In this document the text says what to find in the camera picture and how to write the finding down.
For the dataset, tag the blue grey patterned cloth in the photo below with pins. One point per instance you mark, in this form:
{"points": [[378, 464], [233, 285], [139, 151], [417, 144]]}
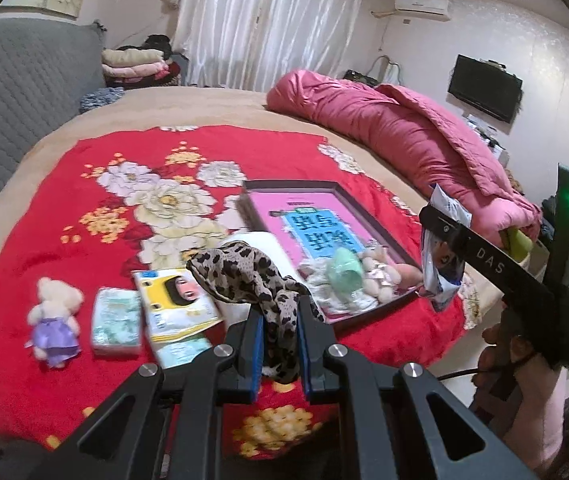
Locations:
{"points": [[102, 100]]}

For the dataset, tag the pale shiny tissue pack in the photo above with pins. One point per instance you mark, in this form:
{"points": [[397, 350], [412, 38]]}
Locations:
{"points": [[182, 352]]}

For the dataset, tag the beige bear plush purple dress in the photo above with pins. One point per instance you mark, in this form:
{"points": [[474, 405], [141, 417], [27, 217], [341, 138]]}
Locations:
{"points": [[54, 330]]}

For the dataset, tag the peach soft ball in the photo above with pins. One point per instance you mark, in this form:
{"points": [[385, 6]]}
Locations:
{"points": [[409, 274]]}

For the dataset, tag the leopard print scarf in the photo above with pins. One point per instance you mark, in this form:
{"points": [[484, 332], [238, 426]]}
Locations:
{"points": [[254, 270]]}

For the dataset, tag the thick green tissue pack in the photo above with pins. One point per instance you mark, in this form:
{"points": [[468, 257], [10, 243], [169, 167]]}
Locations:
{"points": [[117, 322]]}

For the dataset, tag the black wall television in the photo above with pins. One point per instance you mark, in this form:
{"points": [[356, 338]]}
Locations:
{"points": [[484, 85]]}

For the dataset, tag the folded beige pink clothes pile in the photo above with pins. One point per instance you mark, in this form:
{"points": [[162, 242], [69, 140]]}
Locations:
{"points": [[129, 62]]}

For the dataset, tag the beige bear plush pink dress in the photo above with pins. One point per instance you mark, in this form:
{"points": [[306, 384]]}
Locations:
{"points": [[379, 270]]}

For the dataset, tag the small black case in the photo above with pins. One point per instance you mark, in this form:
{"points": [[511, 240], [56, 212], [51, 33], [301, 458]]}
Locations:
{"points": [[359, 77]]}

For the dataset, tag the grey quilted headboard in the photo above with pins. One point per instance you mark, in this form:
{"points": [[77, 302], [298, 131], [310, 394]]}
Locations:
{"points": [[14, 85]]}

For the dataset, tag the white tv shelf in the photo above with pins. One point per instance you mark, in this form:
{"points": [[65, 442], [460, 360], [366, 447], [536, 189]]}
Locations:
{"points": [[486, 135]]}

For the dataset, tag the beige bed sheet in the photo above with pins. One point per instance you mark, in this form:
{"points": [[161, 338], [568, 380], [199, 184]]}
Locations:
{"points": [[214, 105]]}

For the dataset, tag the dark folded clothes stack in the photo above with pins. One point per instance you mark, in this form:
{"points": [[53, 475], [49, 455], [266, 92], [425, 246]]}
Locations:
{"points": [[548, 220]]}

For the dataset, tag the person's right forearm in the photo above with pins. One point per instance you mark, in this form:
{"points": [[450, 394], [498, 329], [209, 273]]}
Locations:
{"points": [[539, 420]]}

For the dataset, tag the white air conditioner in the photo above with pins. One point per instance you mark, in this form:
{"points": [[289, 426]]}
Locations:
{"points": [[422, 6]]}

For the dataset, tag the black bag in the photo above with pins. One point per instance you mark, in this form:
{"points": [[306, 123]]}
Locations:
{"points": [[159, 42]]}

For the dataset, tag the white curtain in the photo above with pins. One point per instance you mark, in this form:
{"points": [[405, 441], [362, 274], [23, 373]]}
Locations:
{"points": [[264, 20]]}

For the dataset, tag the blue white wipes packet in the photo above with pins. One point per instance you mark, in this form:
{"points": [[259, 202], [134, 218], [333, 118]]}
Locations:
{"points": [[439, 280]]}

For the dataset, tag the shallow brown cardboard box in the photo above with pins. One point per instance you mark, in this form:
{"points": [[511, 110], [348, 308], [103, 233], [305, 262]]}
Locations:
{"points": [[364, 311]]}

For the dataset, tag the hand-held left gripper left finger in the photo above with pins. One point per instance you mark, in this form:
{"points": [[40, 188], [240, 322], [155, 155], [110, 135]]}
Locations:
{"points": [[257, 355]]}

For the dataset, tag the yellow white mask packet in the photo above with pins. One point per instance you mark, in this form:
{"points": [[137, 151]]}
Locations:
{"points": [[174, 300]]}

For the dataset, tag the white toilet paper roll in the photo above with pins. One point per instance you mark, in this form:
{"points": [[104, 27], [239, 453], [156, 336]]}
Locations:
{"points": [[277, 250]]}

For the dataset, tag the pink and blue book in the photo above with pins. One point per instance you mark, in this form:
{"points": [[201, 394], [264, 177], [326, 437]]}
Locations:
{"points": [[274, 205]]}

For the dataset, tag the red floral blanket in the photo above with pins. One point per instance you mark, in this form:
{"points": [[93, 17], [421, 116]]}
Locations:
{"points": [[39, 210]]}

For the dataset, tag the green pillow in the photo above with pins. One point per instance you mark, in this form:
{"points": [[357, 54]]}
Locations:
{"points": [[519, 242]]}

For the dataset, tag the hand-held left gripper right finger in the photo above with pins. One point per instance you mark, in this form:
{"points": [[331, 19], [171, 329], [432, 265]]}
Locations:
{"points": [[304, 360]]}

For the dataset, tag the person's right hand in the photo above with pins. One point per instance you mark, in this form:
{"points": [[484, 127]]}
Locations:
{"points": [[518, 347]]}

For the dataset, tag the pink quilt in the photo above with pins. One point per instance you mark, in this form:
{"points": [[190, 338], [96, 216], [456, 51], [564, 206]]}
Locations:
{"points": [[389, 120]]}

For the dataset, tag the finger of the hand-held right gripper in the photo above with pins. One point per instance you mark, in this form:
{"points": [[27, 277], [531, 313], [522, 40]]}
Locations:
{"points": [[484, 255]]}

